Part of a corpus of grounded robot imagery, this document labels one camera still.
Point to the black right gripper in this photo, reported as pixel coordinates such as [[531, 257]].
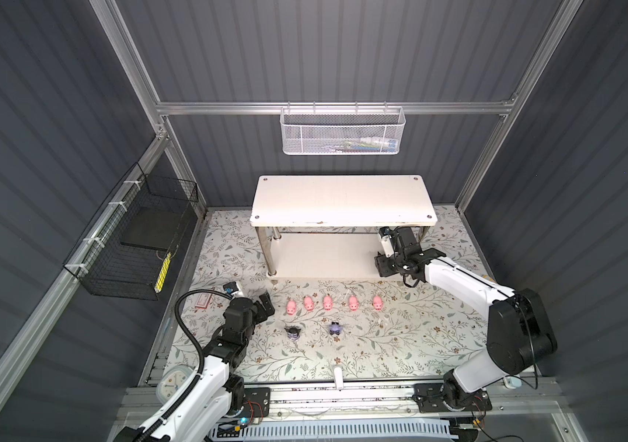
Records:
[[382, 266]]

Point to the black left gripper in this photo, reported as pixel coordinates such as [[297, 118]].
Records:
[[264, 304]]

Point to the purple toy figure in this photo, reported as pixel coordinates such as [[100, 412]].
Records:
[[335, 329]]

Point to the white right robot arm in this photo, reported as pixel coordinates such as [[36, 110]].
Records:
[[519, 333]]

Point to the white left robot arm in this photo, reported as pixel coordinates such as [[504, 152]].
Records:
[[212, 391]]

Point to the white two-tier shelf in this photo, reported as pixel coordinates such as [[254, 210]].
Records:
[[326, 227]]

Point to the red card pack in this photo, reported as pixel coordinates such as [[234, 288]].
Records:
[[203, 300]]

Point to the pink pig toy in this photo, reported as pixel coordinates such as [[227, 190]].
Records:
[[353, 303], [291, 307], [377, 303], [327, 303], [309, 304]]

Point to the items in mesh basket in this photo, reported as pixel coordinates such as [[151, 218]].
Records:
[[366, 145]]

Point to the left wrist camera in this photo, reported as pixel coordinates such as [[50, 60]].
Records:
[[234, 289]]

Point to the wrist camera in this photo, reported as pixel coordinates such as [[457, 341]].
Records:
[[234, 289], [385, 239]]

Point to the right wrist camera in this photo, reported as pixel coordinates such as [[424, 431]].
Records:
[[385, 239]]

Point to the black wire wall basket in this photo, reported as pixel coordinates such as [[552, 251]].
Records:
[[150, 216]]

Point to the white wire mesh basket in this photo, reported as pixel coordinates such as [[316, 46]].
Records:
[[306, 131]]

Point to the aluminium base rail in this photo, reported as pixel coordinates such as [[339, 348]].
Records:
[[394, 397]]

